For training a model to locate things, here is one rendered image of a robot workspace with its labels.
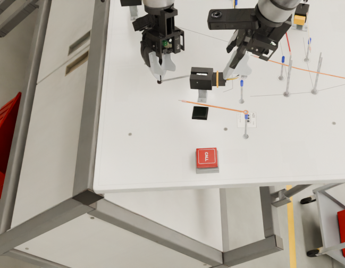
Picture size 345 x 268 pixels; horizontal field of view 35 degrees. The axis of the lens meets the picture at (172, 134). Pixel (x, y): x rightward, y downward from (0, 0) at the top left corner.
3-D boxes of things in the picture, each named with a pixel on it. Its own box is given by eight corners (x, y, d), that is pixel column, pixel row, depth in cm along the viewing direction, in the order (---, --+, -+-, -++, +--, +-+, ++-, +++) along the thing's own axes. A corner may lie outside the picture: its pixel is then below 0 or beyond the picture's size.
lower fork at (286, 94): (290, 97, 143) (295, 60, 131) (283, 97, 143) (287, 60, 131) (289, 91, 144) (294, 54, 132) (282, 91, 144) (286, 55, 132)
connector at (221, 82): (207, 77, 141) (207, 72, 140) (226, 77, 141) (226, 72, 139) (207, 86, 140) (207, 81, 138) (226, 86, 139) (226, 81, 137)
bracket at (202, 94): (199, 88, 147) (198, 76, 143) (208, 89, 147) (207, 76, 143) (197, 102, 145) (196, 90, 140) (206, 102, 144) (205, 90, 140)
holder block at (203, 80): (192, 76, 143) (191, 66, 140) (213, 77, 142) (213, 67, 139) (190, 89, 141) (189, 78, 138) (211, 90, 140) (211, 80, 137)
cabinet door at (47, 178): (9, 228, 160) (82, 189, 141) (35, 84, 191) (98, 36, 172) (15, 230, 161) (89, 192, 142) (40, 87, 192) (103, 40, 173)
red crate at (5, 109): (-41, 172, 207) (-21, 158, 199) (1, 105, 235) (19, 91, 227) (19, 214, 219) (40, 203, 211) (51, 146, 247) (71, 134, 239)
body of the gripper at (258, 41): (265, 64, 127) (292, 31, 117) (232, 51, 125) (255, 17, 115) (267, 40, 131) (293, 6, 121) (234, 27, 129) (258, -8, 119)
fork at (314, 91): (318, 94, 142) (325, 57, 131) (311, 94, 142) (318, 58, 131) (317, 89, 143) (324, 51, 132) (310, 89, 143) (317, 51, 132)
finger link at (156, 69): (160, 91, 138) (158, 58, 132) (147, 82, 142) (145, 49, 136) (170, 87, 139) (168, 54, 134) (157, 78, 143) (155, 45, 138)
